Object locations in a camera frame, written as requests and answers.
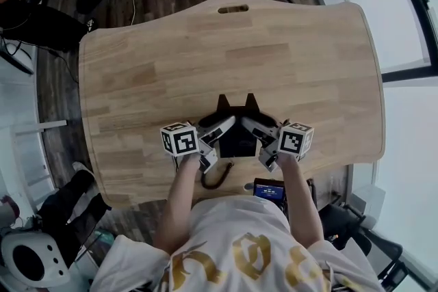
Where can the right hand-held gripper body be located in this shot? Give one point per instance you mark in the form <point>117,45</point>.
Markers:
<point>296,143</point>

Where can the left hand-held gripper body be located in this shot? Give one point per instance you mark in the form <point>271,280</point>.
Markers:
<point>179,142</point>

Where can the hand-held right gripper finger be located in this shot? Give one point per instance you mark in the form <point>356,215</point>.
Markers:
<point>258,124</point>
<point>257,134</point>

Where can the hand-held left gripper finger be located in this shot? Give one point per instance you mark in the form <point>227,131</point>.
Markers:
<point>220,133</point>
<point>220,123</point>

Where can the person's left forearm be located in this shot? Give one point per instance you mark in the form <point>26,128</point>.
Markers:
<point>176,208</point>

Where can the person's right forearm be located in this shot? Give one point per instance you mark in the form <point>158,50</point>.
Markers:
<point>302,208</point>

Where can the black smartphone with blue screen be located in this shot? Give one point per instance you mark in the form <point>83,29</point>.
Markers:
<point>268,190</point>

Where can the grey mesh-back office chair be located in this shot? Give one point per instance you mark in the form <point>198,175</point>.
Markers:
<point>356,232</point>

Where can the operator in white sleeve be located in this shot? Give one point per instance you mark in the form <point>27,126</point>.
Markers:
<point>239,242</point>

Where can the green dustpan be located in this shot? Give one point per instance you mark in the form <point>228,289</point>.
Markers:
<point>103,238</point>

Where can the white metal rack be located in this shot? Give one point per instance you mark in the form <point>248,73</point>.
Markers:
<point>51,124</point>

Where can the dark-framed window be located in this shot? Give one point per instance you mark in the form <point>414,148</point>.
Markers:
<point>376,27</point>

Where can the plain white backpack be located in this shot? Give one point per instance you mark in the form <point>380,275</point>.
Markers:
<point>17,54</point>

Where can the white backpack with round window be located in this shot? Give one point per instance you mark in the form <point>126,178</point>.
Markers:
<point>31,256</point>

